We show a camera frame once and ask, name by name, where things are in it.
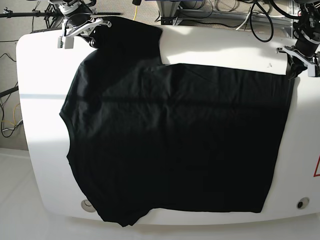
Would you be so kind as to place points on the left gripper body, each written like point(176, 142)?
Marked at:
point(304, 50)

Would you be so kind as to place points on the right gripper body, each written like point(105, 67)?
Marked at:
point(87, 27)

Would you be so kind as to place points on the black T-shirt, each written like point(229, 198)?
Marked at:
point(144, 135)

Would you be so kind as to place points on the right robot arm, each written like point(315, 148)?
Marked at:
point(78, 20)

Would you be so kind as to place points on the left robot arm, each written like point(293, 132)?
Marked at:
point(307, 24)

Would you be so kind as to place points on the black tripod stand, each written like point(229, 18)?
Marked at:
point(51, 15)

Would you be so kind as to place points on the red triangle warning sticker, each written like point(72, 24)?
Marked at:
point(317, 169)

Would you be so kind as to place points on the right table grommet cap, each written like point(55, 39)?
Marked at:
point(303, 203)

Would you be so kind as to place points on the table grommet cap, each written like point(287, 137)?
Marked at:
point(303, 203)
point(87, 206)

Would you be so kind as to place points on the left table grommet cap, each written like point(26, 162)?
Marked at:
point(87, 206)

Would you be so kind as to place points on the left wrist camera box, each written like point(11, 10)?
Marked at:
point(313, 70)

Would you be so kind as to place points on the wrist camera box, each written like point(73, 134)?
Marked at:
point(313, 70)
point(65, 42)

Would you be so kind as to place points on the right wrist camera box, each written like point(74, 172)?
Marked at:
point(65, 42)

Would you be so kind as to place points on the aluminium frame base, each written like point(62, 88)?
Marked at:
point(229, 14)

